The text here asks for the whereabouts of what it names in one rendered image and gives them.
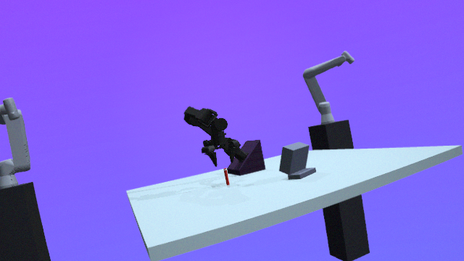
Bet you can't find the light blue sloped panel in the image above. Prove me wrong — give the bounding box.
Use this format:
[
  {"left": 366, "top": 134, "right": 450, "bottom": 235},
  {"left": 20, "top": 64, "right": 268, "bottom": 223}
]
[{"left": 279, "top": 142, "right": 316, "bottom": 180}]

